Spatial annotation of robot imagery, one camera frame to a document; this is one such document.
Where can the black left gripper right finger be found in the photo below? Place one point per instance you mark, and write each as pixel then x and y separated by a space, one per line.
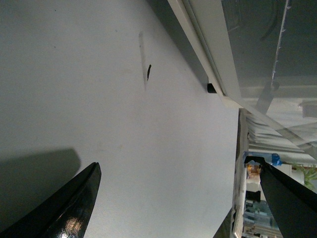
pixel 293 206

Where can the clear tape piece on table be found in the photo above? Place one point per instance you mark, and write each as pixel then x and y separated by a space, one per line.
pixel 145 47

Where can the white Toshiba toaster oven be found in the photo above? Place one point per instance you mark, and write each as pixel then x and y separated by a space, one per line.
pixel 237 49

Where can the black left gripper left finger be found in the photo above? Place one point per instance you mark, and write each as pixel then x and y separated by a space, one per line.
pixel 65 214

